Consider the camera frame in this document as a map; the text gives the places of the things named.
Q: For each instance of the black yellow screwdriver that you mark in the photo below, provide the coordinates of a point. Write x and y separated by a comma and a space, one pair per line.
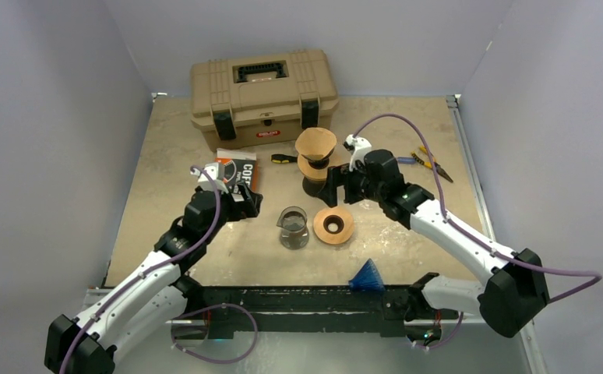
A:
279, 158

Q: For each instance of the blue red screwdriver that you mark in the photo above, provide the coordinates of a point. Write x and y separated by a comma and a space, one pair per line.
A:
406, 160

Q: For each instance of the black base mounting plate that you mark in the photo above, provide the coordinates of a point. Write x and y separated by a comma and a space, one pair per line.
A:
226, 310

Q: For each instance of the tan plastic toolbox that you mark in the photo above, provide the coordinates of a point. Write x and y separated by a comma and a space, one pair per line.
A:
243, 102

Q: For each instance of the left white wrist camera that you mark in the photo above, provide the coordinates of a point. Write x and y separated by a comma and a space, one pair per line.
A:
211, 177

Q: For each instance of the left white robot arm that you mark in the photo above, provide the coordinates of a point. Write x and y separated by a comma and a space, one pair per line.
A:
100, 337

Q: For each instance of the brown paper coffee filter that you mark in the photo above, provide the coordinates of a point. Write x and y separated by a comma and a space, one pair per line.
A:
315, 143

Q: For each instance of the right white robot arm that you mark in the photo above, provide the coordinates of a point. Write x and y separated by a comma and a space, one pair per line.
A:
509, 289

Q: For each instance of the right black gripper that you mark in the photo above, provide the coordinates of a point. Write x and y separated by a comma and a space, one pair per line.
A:
338, 175

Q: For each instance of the aluminium frame rail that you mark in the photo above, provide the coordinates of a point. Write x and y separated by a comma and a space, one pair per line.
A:
528, 336

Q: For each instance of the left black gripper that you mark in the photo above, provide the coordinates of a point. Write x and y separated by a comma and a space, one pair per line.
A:
246, 207

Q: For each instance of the yellow black pliers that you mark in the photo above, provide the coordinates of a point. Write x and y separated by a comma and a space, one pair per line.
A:
430, 162

